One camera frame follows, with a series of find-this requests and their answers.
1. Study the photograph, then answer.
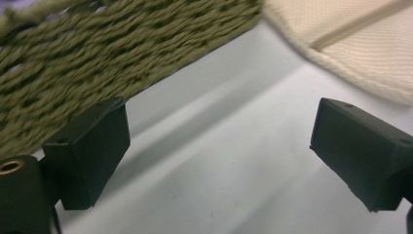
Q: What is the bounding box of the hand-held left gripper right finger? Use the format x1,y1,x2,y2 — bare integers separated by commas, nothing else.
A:
310,97,413,213

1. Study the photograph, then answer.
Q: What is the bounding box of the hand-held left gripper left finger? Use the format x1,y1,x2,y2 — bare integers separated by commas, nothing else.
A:
42,97,131,212

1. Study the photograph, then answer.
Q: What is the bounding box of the green woven basket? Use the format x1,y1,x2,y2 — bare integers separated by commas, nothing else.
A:
0,0,263,160

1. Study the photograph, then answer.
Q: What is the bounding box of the cream mesh laundry bag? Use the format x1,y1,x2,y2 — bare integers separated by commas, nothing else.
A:
262,0,413,105

